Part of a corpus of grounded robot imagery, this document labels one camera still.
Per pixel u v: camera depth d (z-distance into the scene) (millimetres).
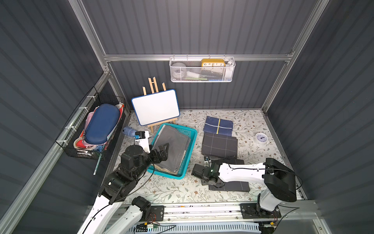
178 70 825
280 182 450
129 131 1020
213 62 869
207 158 770
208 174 611
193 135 942
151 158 566
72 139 630
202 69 890
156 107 967
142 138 545
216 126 1086
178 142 935
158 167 848
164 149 583
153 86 926
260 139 992
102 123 685
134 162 449
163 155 578
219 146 975
